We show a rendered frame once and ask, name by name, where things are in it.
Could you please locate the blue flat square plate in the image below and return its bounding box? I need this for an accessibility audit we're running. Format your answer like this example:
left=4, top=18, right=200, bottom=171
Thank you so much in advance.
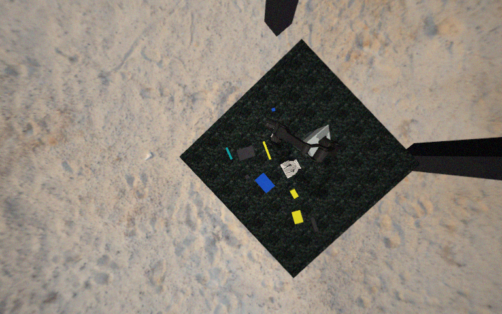
left=255, top=173, right=275, bottom=193

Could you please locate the yellow flat plate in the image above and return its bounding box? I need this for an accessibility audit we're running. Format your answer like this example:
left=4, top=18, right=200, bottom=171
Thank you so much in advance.
left=292, top=210, right=303, bottom=224

